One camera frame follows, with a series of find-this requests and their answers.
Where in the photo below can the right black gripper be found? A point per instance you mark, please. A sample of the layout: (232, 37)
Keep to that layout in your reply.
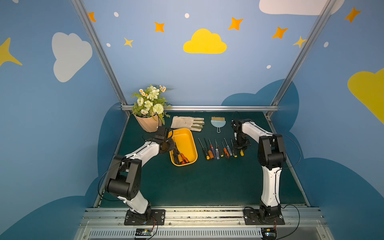
(241, 143)

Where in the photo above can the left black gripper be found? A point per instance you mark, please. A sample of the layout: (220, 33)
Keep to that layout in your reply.
(173, 147)

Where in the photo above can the yellow black handled screwdriver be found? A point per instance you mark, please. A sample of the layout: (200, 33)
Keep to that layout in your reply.
(234, 150)

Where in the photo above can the yellow plastic storage box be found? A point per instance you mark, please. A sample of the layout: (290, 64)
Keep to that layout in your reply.
(185, 144)

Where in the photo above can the black yellow slim screwdriver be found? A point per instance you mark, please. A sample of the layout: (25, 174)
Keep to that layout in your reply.
(220, 150)

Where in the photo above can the clear handle screwdriver small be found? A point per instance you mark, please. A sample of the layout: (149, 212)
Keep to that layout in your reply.
(217, 150)

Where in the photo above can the orange brown handle screwdriver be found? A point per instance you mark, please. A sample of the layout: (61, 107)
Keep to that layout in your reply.
(210, 153)

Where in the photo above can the black handle long screwdriver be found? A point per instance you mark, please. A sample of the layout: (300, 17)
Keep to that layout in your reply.
(204, 150)

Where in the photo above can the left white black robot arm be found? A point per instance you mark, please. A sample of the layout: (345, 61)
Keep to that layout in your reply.
(123, 180)

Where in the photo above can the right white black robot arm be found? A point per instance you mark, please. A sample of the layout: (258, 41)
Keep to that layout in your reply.
(271, 156)

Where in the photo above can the small blue brush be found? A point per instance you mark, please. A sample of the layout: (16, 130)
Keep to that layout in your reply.
(218, 123)

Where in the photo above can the beige work glove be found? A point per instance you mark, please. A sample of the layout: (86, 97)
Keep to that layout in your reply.
(193, 124)

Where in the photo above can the pink pot with flowers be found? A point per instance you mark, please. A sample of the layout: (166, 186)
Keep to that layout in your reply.
(149, 108)

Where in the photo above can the left circuit board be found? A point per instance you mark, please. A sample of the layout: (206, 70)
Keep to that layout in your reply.
(143, 233)

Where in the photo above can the circuit board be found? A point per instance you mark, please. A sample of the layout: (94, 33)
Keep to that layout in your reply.
(268, 234)
(143, 233)

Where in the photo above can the right circuit board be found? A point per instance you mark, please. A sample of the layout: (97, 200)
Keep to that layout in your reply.
(268, 234)

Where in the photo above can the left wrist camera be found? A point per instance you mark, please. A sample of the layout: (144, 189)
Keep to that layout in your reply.
(162, 133)

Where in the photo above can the purple clear handle screwdriver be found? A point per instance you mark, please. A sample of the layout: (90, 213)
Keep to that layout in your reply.
(212, 149)

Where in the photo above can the aluminium back frame bar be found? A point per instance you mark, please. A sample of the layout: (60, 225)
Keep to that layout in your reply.
(222, 108)

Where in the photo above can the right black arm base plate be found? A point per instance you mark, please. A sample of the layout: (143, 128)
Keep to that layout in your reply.
(263, 216)

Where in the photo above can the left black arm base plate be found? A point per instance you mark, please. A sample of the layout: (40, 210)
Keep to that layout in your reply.
(150, 217)

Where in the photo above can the right aluminium frame post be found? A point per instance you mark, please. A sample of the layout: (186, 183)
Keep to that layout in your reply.
(318, 26)

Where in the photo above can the aluminium frame post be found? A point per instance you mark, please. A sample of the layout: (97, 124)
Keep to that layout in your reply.
(88, 25)
(318, 26)

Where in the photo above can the aluminium front rail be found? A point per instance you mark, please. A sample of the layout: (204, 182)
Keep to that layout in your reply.
(204, 223)

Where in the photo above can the left aluminium frame post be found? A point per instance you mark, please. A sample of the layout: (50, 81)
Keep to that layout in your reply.
(88, 25)

